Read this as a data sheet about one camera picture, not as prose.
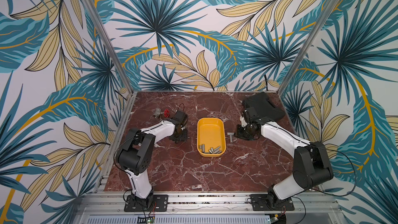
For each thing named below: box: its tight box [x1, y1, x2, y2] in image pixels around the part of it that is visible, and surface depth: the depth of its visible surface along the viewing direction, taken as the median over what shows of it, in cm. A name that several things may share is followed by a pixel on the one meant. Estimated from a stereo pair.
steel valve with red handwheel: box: [152, 107, 170, 119], surface depth 105 cm
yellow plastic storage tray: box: [196, 117, 226, 158], surface depth 96 cm
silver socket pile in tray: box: [199, 143, 222, 154], surface depth 92 cm
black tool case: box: [242, 91, 286, 122], surface depth 110 cm
